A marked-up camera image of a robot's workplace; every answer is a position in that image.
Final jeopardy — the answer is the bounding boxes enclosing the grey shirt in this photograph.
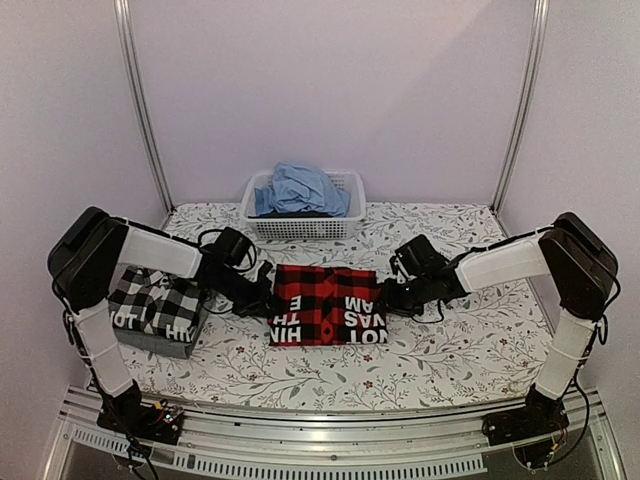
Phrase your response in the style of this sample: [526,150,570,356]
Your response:
[113,309,202,359]

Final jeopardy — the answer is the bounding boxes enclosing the floral tablecloth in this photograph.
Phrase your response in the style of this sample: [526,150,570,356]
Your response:
[121,202,551,412]

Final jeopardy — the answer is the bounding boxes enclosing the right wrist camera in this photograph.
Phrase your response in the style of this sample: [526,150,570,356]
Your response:
[389,234,449,286]

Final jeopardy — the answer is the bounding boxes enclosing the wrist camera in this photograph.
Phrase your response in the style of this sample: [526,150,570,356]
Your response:
[206,227,272,292]
[389,234,449,286]

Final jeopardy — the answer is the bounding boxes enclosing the red black plaid shirt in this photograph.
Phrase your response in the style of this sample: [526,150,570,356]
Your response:
[268,265,388,347]

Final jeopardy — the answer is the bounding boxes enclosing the black white plaid shirt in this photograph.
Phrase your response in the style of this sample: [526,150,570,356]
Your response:
[108,266,205,343]

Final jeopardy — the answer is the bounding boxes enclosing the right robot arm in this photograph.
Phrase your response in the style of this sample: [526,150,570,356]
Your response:
[381,212,620,436]

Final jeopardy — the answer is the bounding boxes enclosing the aluminium post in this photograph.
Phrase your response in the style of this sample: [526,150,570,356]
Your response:
[491,0,549,216]
[113,0,175,213]

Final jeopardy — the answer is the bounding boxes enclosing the blue shirt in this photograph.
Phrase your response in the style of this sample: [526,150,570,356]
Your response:
[254,162,351,217]

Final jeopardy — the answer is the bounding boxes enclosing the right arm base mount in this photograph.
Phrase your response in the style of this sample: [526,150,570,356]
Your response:
[482,389,569,469]

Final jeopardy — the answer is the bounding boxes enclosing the white plastic basket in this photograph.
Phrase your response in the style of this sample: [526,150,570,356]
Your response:
[239,170,366,240]

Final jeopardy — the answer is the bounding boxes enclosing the left aluminium post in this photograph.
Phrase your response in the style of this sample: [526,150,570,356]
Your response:
[113,0,175,213]

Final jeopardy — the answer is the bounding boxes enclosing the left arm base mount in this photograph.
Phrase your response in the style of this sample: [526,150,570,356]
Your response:
[97,382,184,445]

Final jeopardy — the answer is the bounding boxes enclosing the right aluminium post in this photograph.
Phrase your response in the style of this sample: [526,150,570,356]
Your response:
[491,0,549,216]

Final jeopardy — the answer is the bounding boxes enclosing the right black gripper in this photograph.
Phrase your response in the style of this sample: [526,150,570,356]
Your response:
[372,274,432,318]

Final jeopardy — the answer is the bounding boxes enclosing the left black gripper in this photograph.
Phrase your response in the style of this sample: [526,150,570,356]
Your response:
[208,268,281,318]

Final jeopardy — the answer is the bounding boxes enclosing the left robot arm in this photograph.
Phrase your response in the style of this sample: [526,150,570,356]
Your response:
[47,206,272,434]

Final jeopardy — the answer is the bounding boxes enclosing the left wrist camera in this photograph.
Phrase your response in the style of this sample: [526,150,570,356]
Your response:
[206,227,272,292]

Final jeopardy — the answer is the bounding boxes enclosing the aluminium front rail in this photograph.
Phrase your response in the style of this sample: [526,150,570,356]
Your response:
[43,387,630,479]

